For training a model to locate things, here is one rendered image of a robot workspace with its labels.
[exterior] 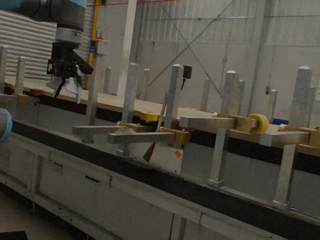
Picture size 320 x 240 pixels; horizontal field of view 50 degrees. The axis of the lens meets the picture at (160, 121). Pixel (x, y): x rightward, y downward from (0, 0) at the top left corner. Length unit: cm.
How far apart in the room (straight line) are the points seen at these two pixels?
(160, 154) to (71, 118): 96
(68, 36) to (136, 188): 74
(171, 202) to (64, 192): 110
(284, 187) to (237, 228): 25
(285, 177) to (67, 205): 157
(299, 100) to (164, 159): 58
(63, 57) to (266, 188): 91
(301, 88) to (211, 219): 58
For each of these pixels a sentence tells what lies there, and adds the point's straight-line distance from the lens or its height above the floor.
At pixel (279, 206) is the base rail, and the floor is 71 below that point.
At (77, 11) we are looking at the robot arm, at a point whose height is 125.
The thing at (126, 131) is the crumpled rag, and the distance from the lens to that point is 116.
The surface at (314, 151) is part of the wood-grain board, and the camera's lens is 132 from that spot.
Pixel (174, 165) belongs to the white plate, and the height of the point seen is 73.
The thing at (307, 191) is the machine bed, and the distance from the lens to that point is 140.
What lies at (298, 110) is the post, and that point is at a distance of 116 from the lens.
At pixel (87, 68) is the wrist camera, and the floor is 106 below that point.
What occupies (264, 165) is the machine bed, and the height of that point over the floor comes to 78.
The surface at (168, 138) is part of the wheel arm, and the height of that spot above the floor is 84.
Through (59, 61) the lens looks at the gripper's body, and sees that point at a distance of 121.
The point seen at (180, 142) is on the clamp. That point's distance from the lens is 137.
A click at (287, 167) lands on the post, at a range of 118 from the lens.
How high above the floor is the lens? 104
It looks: 6 degrees down
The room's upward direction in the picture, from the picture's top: 8 degrees clockwise
